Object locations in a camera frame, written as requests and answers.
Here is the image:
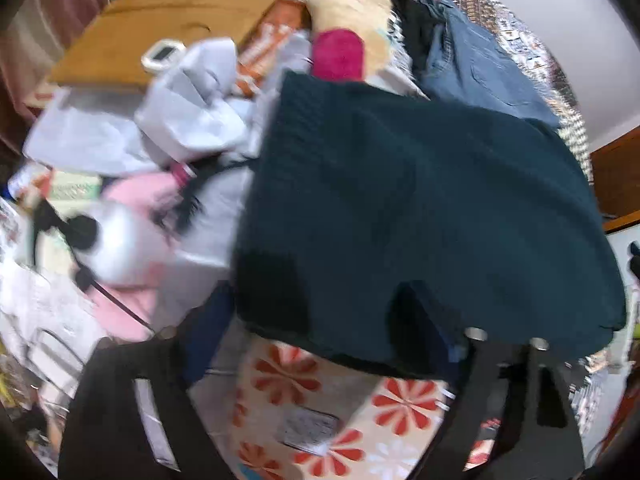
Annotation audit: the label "white plastic bag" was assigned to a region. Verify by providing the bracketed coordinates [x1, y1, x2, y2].
[22, 90, 161, 176]

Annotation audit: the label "blue jeans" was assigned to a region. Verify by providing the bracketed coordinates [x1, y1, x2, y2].
[420, 0, 561, 128]

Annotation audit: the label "black cable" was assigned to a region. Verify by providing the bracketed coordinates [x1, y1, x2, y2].
[30, 200, 151, 326]

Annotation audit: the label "red flower printed sheet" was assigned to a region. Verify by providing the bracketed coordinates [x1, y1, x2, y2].
[205, 335, 501, 480]

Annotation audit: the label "pink cloth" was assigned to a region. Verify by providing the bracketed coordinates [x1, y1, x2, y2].
[95, 172, 186, 343]

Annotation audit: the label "silver round appliance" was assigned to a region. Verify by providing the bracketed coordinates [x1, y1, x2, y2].
[75, 202, 176, 286]

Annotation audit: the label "crumpled white cloth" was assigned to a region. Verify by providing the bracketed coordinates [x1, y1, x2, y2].
[134, 37, 251, 166]

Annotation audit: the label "clear plastic packaging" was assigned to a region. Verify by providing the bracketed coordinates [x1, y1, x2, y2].
[0, 255, 101, 411]

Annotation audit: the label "small white device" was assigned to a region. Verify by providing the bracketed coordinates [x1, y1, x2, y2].
[141, 39, 187, 72]

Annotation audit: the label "orange printed packet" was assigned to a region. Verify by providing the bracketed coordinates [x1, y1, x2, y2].
[235, 0, 313, 96]

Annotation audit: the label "brown cardboard box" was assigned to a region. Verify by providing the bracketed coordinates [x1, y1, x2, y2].
[42, 0, 321, 93]

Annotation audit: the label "dark teal pants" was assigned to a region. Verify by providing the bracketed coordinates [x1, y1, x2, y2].
[232, 71, 628, 378]

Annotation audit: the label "grey cloth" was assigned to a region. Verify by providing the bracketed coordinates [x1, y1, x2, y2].
[175, 165, 251, 271]

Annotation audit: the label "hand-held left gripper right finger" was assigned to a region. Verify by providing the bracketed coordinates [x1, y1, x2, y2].
[434, 327, 587, 480]

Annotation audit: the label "maroon curtain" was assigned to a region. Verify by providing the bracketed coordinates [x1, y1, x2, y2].
[0, 0, 116, 136]

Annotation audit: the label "brown wooden furniture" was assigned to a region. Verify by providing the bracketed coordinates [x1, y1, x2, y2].
[590, 127, 640, 233]

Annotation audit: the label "yellow pink-spotted cloth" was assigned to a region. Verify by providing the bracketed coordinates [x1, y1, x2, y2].
[305, 0, 431, 98]

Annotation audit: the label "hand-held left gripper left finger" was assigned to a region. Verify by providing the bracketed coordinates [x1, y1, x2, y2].
[57, 287, 237, 480]

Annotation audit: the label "black garment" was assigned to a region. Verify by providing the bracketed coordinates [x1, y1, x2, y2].
[392, 0, 446, 81]

